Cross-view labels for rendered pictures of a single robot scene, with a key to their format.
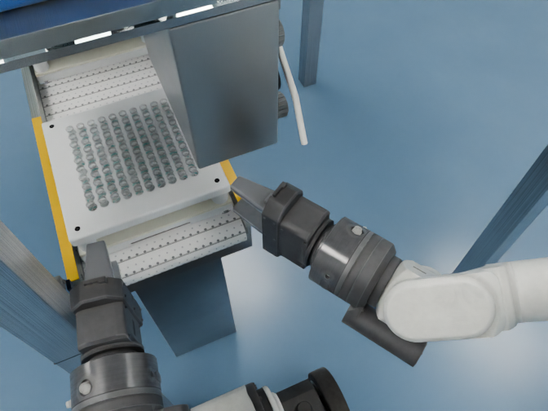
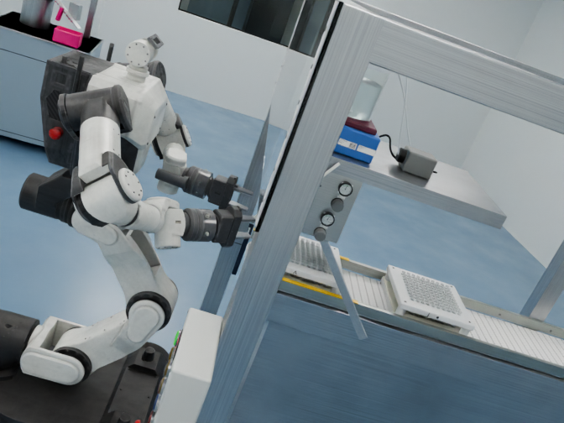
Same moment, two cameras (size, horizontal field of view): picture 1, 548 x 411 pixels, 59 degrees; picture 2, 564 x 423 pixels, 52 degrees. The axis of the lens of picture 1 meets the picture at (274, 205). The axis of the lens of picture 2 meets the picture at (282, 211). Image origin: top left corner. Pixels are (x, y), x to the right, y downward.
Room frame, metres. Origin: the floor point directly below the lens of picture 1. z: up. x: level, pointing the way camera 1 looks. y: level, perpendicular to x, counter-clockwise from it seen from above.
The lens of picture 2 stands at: (0.83, -1.38, 1.66)
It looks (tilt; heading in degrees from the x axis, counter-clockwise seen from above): 22 degrees down; 106
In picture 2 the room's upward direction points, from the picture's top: 21 degrees clockwise
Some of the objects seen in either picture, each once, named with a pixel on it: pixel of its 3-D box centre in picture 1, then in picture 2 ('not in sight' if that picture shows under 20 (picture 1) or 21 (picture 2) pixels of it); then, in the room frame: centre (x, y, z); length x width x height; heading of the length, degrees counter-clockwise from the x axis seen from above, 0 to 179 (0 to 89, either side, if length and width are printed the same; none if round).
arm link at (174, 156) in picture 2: not in sight; (173, 165); (0.00, 0.17, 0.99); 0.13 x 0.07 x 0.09; 122
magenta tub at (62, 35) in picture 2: not in sight; (67, 37); (-1.80, 1.67, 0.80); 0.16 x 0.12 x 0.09; 31
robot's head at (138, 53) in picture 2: not in sight; (141, 55); (-0.09, -0.02, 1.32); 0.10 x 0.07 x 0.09; 113
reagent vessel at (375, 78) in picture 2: not in sight; (357, 80); (0.45, 0.18, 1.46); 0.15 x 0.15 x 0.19
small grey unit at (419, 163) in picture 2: not in sight; (414, 161); (0.67, 0.25, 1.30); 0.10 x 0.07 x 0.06; 24
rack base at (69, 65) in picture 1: (86, 26); (422, 308); (0.87, 0.40, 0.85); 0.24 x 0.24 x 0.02; 24
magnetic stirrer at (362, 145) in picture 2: not in sight; (339, 127); (0.45, 0.17, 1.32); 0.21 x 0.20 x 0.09; 114
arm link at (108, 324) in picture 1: (110, 351); (213, 188); (0.15, 0.18, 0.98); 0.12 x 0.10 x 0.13; 16
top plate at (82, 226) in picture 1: (132, 156); (304, 256); (0.48, 0.23, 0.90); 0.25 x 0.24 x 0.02; 114
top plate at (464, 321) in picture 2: not in sight; (428, 295); (0.87, 0.40, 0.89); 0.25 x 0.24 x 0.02; 114
